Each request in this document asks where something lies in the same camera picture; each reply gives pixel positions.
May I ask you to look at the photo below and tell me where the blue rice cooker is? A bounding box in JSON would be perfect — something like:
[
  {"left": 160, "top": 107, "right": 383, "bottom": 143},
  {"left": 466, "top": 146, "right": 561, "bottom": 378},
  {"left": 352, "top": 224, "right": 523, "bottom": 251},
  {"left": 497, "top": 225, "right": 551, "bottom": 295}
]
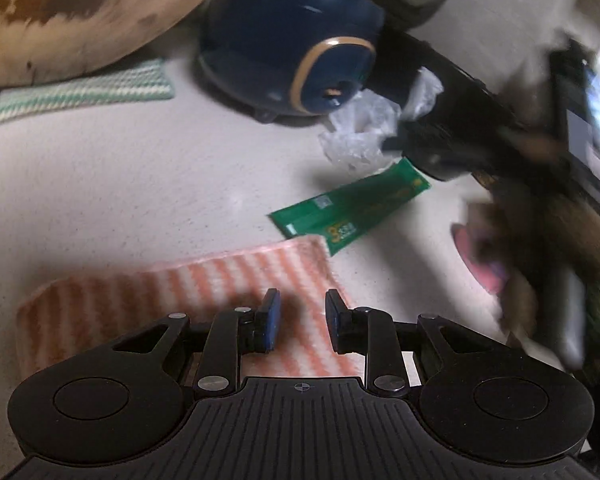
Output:
[{"left": 197, "top": 0, "right": 386, "bottom": 123}]

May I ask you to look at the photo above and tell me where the pink striped towel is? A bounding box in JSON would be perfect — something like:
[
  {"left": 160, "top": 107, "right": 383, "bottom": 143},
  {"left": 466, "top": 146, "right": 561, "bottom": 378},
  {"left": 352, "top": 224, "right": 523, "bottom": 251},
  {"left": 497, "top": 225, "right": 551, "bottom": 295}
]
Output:
[{"left": 15, "top": 235, "right": 353, "bottom": 378}]

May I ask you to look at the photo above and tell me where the green striped cloth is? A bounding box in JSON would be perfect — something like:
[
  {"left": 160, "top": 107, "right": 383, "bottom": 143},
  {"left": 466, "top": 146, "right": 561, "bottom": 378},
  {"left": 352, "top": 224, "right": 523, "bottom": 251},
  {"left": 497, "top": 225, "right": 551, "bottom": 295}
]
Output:
[{"left": 0, "top": 57, "right": 176, "bottom": 126}]

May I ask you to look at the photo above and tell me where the pink purple sponge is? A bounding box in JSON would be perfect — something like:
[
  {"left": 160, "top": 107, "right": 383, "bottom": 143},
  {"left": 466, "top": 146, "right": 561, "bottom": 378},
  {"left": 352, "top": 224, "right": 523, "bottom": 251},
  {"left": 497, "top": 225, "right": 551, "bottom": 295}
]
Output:
[{"left": 451, "top": 210, "right": 511, "bottom": 295}]

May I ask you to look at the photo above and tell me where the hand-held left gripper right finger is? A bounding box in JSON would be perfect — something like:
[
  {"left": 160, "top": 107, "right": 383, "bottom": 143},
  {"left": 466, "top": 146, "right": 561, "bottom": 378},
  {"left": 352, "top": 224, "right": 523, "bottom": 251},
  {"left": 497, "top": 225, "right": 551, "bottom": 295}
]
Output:
[{"left": 325, "top": 288, "right": 486, "bottom": 401}]

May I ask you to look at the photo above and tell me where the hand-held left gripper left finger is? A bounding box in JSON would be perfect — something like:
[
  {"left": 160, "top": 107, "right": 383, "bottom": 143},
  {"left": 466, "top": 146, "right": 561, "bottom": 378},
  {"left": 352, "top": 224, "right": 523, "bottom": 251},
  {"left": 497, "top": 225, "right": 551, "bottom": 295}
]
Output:
[{"left": 111, "top": 287, "right": 282, "bottom": 401}]

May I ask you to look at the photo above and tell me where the round wooden cutting board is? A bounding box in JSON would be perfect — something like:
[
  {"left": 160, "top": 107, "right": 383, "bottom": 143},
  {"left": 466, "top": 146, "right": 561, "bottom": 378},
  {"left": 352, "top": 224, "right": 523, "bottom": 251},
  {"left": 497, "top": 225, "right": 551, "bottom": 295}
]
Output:
[{"left": 0, "top": 0, "right": 241, "bottom": 88}]

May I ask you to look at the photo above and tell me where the clear plastic bag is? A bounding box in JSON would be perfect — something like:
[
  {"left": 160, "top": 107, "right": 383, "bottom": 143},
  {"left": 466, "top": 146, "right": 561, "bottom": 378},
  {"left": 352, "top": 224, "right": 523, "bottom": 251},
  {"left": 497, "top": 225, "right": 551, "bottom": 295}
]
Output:
[{"left": 319, "top": 66, "right": 443, "bottom": 173}]

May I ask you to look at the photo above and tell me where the black cooking pot appliance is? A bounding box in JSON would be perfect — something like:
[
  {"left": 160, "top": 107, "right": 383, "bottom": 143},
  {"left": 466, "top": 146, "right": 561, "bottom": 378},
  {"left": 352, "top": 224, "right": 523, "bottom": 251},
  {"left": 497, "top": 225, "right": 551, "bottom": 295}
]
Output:
[{"left": 375, "top": 25, "right": 531, "bottom": 183}]

